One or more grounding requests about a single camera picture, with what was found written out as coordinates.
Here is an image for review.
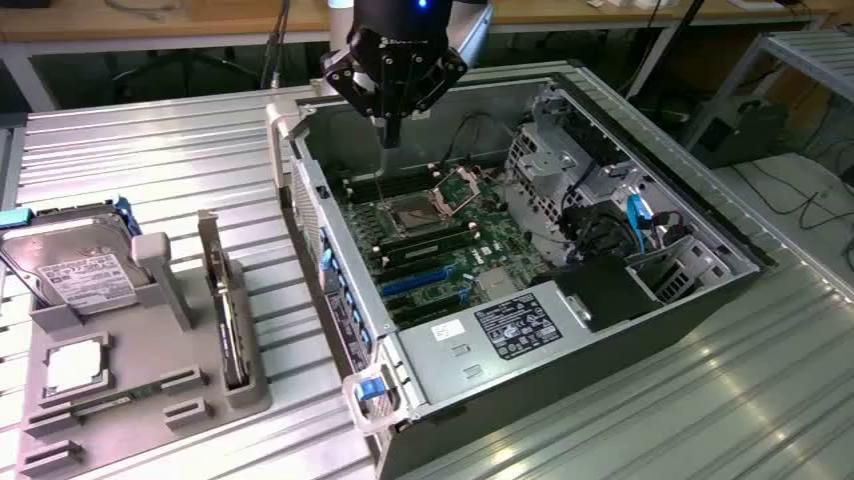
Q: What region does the blue expansion slot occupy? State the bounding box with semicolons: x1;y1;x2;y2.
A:
377;268;456;297

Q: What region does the grey power supply with label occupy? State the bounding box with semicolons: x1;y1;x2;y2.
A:
396;279;592;406

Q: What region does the green RAM stick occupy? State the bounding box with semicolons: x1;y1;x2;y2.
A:
69;384;165;416

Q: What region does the hard disk with blue carrier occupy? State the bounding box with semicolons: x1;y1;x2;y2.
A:
0;197;152;316

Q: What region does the wooden desk with white frame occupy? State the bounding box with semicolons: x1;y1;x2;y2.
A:
0;0;842;114

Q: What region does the CPU socket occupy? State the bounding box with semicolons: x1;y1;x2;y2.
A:
385;197;435;234

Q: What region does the silver chipset heatsink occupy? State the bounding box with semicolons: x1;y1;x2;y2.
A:
476;269;519;296

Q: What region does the black RAM stick with label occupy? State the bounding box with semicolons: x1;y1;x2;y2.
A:
380;238;476;266

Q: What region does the green motherboard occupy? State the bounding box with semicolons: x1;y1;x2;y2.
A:
336;159;575;331

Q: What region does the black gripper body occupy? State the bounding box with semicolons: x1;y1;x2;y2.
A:
345;0;455;120

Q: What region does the graphics card with metal bracket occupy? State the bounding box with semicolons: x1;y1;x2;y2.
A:
197;208;255;391

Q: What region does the open black PC case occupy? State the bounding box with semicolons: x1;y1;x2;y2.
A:
264;59;779;480

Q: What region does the black cable bundle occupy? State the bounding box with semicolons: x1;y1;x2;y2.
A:
559;204;635;261

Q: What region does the black plastic shroud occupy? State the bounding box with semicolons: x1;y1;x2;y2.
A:
552;254;662;334

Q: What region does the perforated metal drive cage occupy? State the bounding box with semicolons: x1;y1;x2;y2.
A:
503;122;642;241

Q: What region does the grey hanging cable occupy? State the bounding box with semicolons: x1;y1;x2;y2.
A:
264;0;293;90

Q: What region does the black star base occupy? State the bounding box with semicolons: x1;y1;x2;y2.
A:
109;47;265;99

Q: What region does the grey plastic parts rack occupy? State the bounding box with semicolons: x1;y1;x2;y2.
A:
16;232;275;479

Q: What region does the black box under desk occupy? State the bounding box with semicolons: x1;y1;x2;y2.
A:
696;97;792;169

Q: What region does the metal slat shelf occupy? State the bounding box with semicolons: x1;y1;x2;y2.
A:
679;29;854;151

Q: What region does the metal socket cover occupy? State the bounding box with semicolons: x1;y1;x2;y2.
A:
430;167;486;206

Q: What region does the silver CPU chip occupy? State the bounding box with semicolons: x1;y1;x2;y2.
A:
44;344;108;391

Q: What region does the blue flat wire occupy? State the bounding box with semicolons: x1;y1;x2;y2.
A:
626;193;652;256

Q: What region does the metal disk bay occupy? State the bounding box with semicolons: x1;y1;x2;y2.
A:
626;234;762;306

